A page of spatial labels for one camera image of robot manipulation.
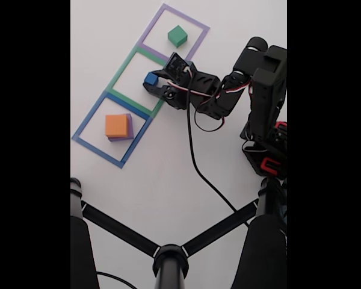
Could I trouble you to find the small blue cube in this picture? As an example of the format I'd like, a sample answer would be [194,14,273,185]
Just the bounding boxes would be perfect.
[144,72,159,86]

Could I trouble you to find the green block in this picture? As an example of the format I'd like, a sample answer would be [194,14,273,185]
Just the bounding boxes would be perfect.
[167,25,188,48]

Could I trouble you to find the large purple block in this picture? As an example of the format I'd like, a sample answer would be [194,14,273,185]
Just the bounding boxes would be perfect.
[107,113,135,142]

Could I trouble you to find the orange block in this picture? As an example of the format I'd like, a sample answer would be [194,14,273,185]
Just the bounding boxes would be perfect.
[104,114,130,139]

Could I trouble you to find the black tripod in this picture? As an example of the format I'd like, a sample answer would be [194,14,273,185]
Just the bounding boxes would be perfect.
[70,177,288,289]

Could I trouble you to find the white red gripper servo wire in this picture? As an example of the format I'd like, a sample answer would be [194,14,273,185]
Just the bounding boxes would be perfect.
[167,78,253,99]

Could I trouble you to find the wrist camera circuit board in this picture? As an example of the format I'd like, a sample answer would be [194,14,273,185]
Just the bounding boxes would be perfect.
[164,52,193,84]

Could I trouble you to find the green tape square frame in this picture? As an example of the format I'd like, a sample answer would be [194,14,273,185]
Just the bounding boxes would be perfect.
[105,45,169,118]

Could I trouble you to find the purple tape square frame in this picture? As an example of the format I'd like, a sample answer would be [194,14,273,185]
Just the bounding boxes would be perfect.
[137,2,211,69]

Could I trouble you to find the thick black camera cable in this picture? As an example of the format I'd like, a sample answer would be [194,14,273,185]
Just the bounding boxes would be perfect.
[186,87,250,228]

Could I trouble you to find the blue tape square frame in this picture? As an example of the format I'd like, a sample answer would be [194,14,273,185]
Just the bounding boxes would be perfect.
[71,92,153,169]

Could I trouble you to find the white red base servo wire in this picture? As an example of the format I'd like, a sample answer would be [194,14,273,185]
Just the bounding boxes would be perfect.
[241,140,268,154]

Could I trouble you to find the thin black cable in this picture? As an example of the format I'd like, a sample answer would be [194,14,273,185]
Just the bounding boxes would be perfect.
[96,272,138,289]

